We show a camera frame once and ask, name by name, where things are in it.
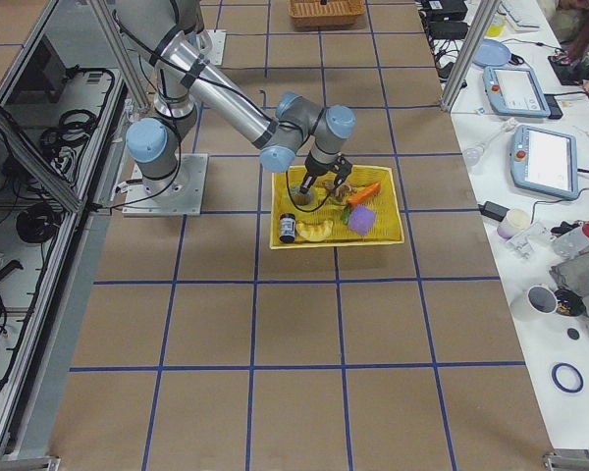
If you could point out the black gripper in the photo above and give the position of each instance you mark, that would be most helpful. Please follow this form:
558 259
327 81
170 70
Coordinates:
312 175

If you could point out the yellow tape roll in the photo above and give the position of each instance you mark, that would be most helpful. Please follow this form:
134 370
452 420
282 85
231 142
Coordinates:
301 199

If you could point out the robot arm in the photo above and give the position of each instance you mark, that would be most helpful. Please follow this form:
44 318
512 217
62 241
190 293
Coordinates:
167 34

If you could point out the brown toy dinosaur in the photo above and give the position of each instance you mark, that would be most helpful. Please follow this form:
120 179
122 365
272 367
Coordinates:
338 193

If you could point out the orange toy carrot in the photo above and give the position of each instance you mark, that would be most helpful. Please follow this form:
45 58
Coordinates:
359 198

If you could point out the yellow plastic basket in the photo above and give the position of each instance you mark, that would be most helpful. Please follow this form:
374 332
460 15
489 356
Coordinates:
386 230

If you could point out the toy croissant bread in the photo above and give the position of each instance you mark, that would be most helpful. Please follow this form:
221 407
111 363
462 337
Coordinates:
314 232

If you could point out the purple foam block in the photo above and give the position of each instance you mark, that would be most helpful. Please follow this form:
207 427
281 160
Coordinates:
361 220

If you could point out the brown wicker basket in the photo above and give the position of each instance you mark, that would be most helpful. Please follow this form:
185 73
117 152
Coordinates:
305 13

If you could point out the black power adapter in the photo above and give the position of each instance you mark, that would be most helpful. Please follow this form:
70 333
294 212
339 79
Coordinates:
493 211

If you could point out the white lavender cup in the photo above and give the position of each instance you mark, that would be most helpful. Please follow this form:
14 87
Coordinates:
514 222

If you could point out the blue plate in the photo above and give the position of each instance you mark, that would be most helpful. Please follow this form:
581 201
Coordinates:
491 53

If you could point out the upper teach pendant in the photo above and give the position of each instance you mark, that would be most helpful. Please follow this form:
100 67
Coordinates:
515 92

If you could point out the teach pendant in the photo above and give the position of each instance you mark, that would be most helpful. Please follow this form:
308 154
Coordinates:
515 92
544 161

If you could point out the lower teach pendant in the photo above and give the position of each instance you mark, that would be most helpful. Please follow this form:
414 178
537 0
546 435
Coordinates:
544 161

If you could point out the white mug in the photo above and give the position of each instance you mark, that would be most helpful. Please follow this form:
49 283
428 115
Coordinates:
536 302

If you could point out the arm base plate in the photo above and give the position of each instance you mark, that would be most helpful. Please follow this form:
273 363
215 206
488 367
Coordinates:
211 43
183 197

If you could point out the aluminium frame post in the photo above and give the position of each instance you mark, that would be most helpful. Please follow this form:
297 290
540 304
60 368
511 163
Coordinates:
485 12

